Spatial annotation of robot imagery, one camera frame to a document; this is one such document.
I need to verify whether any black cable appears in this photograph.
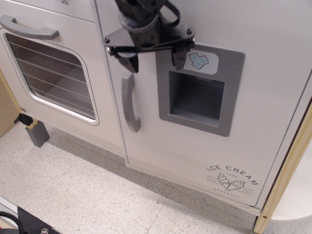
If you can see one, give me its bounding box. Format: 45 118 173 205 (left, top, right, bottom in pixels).
0 211 25 234

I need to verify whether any white toy fridge door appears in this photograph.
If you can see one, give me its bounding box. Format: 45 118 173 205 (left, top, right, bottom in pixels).
107 0 312 214

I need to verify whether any wooden side post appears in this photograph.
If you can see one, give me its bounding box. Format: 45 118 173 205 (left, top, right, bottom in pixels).
253 102 312 234

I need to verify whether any grey cabinet leg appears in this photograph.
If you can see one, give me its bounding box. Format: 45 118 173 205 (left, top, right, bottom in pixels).
26 122 50 148

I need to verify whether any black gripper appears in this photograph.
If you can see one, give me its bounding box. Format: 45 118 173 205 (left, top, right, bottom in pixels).
102 0 195 73

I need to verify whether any white toy kitchen cabinet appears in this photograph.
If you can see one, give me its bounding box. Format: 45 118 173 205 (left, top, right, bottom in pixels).
0 0 312 215

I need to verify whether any grey fridge door handle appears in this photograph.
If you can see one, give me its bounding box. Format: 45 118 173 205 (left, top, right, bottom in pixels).
121 73 141 133

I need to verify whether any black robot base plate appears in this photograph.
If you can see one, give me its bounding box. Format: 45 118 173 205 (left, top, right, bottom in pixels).
18 207 59 234

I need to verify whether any grey oven handle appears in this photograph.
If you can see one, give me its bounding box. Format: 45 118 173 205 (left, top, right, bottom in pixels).
0 15 59 40

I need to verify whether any aluminium rail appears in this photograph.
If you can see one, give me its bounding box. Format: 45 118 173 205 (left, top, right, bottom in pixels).
0 196 18 217

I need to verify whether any black clamp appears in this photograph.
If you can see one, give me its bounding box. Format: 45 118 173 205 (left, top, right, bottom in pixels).
19 114 33 126

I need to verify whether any grey ice dispenser panel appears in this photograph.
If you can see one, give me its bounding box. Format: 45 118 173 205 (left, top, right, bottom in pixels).
156 44 245 137

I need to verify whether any white oven door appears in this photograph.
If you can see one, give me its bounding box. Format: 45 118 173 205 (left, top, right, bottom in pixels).
0 0 125 156

